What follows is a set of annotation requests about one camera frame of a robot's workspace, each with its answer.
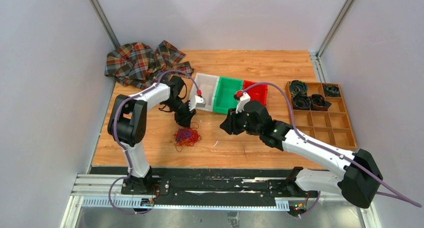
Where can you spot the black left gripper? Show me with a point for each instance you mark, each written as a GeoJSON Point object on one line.
{"type": "Point", "coordinates": [185, 119]}

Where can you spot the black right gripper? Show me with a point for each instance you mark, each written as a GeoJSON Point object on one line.
{"type": "Point", "coordinates": [229, 125]}

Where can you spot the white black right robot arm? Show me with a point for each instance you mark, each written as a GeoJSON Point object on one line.
{"type": "Point", "coordinates": [353, 175]}

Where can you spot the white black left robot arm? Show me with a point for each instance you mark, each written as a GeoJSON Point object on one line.
{"type": "Point", "coordinates": [128, 124]}

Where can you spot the green plastic bin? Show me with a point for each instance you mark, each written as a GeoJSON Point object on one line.
{"type": "Point", "coordinates": [224, 96]}

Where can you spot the white plastic bin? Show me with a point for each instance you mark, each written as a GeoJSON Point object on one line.
{"type": "Point", "coordinates": [208, 85]}

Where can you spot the red plastic bin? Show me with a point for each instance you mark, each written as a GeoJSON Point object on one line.
{"type": "Point", "coordinates": [259, 92]}

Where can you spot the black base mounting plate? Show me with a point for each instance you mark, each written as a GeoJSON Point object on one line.
{"type": "Point", "coordinates": [284, 174]}

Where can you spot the plaid cloth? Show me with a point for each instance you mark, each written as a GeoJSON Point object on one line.
{"type": "Point", "coordinates": [138, 65]}

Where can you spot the wooden compartment tray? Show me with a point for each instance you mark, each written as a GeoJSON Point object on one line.
{"type": "Point", "coordinates": [319, 111]}

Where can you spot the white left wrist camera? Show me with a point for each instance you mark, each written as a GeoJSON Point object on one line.
{"type": "Point", "coordinates": [196, 101]}

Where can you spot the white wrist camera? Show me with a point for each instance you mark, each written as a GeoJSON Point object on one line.
{"type": "Point", "coordinates": [196, 101]}
{"type": "Point", "coordinates": [242, 98]}

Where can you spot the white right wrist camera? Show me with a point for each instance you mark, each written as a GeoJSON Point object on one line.
{"type": "Point", "coordinates": [242, 98]}

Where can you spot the right aluminium corner post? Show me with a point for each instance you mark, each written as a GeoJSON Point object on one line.
{"type": "Point", "coordinates": [334, 27]}

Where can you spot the aluminium corner post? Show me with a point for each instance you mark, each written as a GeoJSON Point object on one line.
{"type": "Point", "coordinates": [334, 27]}
{"type": "Point", "coordinates": [105, 23]}

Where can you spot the aluminium frame rail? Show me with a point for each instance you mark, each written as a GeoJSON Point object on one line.
{"type": "Point", "coordinates": [197, 192]}

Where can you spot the left aluminium corner post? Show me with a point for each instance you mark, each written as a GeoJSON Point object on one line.
{"type": "Point", "coordinates": [105, 23]}

